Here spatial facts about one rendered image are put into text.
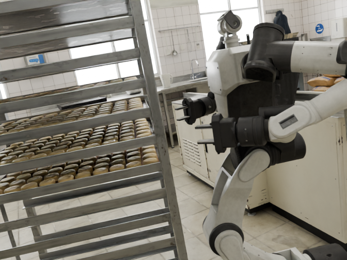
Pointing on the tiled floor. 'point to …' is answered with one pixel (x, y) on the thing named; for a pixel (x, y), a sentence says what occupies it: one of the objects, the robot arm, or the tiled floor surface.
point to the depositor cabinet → (212, 159)
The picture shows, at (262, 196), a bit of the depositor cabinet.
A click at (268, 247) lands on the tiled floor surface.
